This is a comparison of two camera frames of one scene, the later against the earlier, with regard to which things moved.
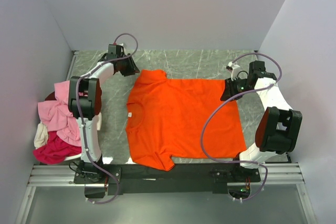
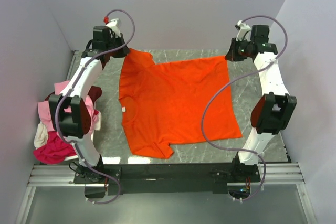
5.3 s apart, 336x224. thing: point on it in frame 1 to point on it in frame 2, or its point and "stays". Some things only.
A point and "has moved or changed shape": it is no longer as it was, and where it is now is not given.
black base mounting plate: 100,180 stays
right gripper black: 229,91 to 231,56
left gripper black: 133,68 to 123,53
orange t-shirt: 164,117 has moved or changed shape
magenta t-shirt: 56,150 stays
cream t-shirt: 41,136 stays
